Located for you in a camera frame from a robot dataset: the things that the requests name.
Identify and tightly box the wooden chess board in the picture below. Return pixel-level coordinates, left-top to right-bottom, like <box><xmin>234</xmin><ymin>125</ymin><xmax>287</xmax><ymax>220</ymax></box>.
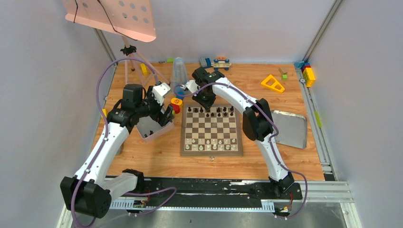
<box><xmin>180</xmin><ymin>103</ymin><xmax>243</xmax><ymax>157</ymax></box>

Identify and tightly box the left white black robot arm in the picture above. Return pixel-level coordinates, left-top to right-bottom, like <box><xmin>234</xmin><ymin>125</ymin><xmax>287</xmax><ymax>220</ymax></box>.
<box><xmin>60</xmin><ymin>83</ymin><xmax>173</xmax><ymax>218</ymax></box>

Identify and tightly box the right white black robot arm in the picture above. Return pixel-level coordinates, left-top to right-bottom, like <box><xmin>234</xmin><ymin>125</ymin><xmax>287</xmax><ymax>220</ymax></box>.
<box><xmin>185</xmin><ymin>67</ymin><xmax>295</xmax><ymax>199</ymax></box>

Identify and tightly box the red round block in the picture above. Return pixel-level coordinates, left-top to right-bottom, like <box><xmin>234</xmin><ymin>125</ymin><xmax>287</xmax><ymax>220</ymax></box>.
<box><xmin>172</xmin><ymin>104</ymin><xmax>181</xmax><ymax>114</ymax></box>

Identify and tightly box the yellow round sign block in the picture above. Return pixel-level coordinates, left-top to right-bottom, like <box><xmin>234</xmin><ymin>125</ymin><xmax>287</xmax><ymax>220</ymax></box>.
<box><xmin>171</xmin><ymin>97</ymin><xmax>183</xmax><ymax>107</ymax></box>

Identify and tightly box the blue grey brick block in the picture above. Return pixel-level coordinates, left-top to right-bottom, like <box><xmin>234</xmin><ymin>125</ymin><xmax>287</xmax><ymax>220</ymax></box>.
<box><xmin>199</xmin><ymin>57</ymin><xmax>212</xmax><ymax>68</ymax></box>

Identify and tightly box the wooden toy car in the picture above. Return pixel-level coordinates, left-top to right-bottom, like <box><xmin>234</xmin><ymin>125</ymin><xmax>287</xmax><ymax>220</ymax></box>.
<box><xmin>211</xmin><ymin>57</ymin><xmax>231</xmax><ymax>71</ymax></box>

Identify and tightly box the yellow block near stand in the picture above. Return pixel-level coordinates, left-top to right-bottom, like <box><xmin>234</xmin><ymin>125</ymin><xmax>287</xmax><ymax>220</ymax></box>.
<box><xmin>140</xmin><ymin>63</ymin><xmax>149</xmax><ymax>76</ymax></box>

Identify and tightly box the small yellow cube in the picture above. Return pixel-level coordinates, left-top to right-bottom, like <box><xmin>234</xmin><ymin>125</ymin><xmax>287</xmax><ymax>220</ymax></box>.
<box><xmin>102</xmin><ymin>109</ymin><xmax>108</xmax><ymax>117</ymax></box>

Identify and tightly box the yellow triangle shape toy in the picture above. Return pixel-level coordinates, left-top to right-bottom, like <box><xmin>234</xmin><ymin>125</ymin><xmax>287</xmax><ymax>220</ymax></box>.
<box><xmin>260</xmin><ymin>74</ymin><xmax>285</xmax><ymax>93</ymax></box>

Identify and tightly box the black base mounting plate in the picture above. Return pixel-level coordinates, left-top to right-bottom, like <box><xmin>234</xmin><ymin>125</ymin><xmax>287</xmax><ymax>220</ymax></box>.
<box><xmin>128</xmin><ymin>177</ymin><xmax>303</xmax><ymax>208</ymax></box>

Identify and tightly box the wooden brown block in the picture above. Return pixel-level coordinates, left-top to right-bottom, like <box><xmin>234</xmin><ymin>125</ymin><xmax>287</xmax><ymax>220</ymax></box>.
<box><xmin>278</xmin><ymin>67</ymin><xmax>288</xmax><ymax>75</ymax></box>

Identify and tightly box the pink music stand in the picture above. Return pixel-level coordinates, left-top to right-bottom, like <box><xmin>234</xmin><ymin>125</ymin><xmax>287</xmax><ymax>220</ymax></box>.
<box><xmin>63</xmin><ymin>0</ymin><xmax>170</xmax><ymax>85</ymax></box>

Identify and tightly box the silver metal tin lid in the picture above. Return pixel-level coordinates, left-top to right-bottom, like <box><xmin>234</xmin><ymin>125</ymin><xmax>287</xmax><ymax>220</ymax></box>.
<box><xmin>271</xmin><ymin>110</ymin><xmax>307</xmax><ymax>149</ymax></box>

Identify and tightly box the stacked coloured bricks corner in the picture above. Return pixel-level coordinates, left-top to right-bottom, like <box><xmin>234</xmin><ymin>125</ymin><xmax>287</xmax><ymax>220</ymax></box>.
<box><xmin>294</xmin><ymin>61</ymin><xmax>316</xmax><ymax>87</ymax></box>

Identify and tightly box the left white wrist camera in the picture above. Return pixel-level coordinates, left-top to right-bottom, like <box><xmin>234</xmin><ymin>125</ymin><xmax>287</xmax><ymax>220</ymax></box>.
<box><xmin>152</xmin><ymin>83</ymin><xmax>171</xmax><ymax>105</ymax></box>

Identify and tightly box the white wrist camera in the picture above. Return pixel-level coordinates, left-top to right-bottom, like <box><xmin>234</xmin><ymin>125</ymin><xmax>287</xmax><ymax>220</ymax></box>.
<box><xmin>185</xmin><ymin>80</ymin><xmax>199</xmax><ymax>94</ymax></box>
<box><xmin>152</xmin><ymin>83</ymin><xmax>171</xmax><ymax>105</ymax></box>

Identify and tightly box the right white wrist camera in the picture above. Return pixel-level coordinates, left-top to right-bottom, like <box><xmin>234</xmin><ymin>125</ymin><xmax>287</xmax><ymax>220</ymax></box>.
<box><xmin>185</xmin><ymin>80</ymin><xmax>199</xmax><ymax>94</ymax></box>

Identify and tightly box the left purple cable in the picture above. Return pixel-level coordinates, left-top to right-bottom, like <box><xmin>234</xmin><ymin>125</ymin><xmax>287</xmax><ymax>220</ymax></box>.
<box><xmin>69</xmin><ymin>57</ymin><xmax>178</xmax><ymax>228</ymax></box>

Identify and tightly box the purple cable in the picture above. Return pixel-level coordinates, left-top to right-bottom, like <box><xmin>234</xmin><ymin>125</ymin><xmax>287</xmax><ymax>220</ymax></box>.
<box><xmin>69</xmin><ymin>57</ymin><xmax>178</xmax><ymax>228</ymax></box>
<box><xmin>173</xmin><ymin>82</ymin><xmax>308</xmax><ymax>220</ymax></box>

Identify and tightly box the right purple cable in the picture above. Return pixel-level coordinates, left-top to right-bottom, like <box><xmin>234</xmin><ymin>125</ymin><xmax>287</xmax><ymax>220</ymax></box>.
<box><xmin>173</xmin><ymin>82</ymin><xmax>308</xmax><ymax>220</ymax></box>

